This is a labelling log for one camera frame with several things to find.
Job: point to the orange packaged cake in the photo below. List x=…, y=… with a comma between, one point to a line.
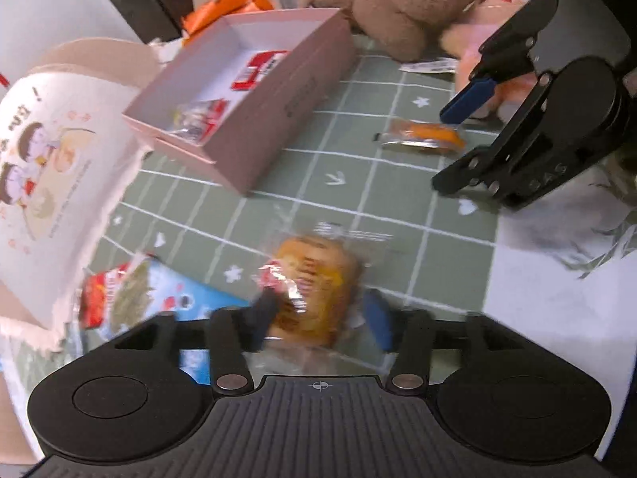
x=423, y=136

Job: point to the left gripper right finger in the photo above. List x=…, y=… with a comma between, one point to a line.
x=409, y=335

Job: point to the pink cardboard box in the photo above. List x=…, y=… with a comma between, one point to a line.
x=258, y=123

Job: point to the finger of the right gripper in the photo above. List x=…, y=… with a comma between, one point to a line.
x=468, y=100
x=471, y=170

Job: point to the small red snack packet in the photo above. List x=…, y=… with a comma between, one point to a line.
x=256, y=69

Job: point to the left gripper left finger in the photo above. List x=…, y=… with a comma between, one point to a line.
x=230, y=333

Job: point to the white plastic wrapper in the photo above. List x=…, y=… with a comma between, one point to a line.
x=434, y=66

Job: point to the white folding food cover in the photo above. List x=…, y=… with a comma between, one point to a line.
x=66, y=157

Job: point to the orange pouch bag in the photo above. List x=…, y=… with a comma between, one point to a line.
x=211, y=11

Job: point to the packaged bread bun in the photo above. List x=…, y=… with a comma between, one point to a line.
x=315, y=274

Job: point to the silver red snack packet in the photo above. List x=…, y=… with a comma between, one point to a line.
x=196, y=121

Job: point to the green grid table mat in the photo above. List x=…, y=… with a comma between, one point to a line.
x=421, y=250

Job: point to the blue snack bag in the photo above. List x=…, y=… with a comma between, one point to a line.
x=116, y=301

